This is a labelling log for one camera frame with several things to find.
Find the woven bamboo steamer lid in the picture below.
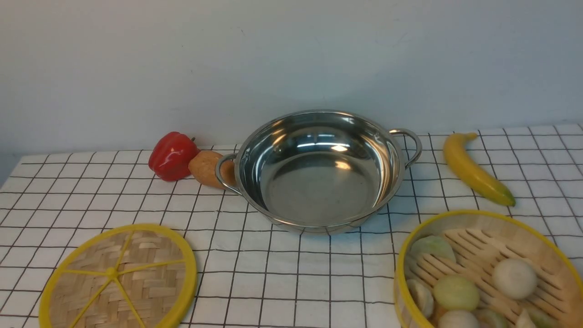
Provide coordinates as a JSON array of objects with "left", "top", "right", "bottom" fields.
[{"left": 38, "top": 224, "right": 198, "bottom": 328}]

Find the bamboo steamer basket yellow rim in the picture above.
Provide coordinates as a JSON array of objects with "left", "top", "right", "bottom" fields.
[{"left": 394, "top": 210, "right": 582, "bottom": 328}]

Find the brown potato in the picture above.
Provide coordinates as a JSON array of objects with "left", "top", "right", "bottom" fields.
[{"left": 188, "top": 150, "right": 236, "bottom": 189}]

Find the white checkered tablecloth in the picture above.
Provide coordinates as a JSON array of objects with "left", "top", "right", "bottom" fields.
[{"left": 0, "top": 124, "right": 583, "bottom": 328}]

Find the red bell pepper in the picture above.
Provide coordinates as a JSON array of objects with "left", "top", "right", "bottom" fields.
[{"left": 148, "top": 131, "right": 200, "bottom": 181}]

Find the green leaf dumpling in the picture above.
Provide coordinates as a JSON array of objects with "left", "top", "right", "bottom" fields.
[{"left": 409, "top": 235, "right": 457, "bottom": 263}]

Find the beige folded dumpling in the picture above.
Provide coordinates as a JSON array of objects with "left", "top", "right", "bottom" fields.
[{"left": 406, "top": 279, "right": 435, "bottom": 319}]

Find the yellow banana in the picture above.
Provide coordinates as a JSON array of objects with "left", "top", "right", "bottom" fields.
[{"left": 443, "top": 133, "right": 516, "bottom": 207}]

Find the pale green round bun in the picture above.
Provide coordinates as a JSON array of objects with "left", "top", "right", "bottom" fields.
[{"left": 433, "top": 275, "right": 480, "bottom": 311}]

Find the white bun front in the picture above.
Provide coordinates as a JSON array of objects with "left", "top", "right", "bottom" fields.
[{"left": 438, "top": 310, "right": 480, "bottom": 328}]

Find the white round bun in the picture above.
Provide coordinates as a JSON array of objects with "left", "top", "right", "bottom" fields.
[{"left": 492, "top": 259, "right": 537, "bottom": 300}]

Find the stainless steel two-handled pot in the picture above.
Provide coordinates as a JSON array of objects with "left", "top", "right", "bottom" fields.
[{"left": 215, "top": 110, "right": 423, "bottom": 235}]

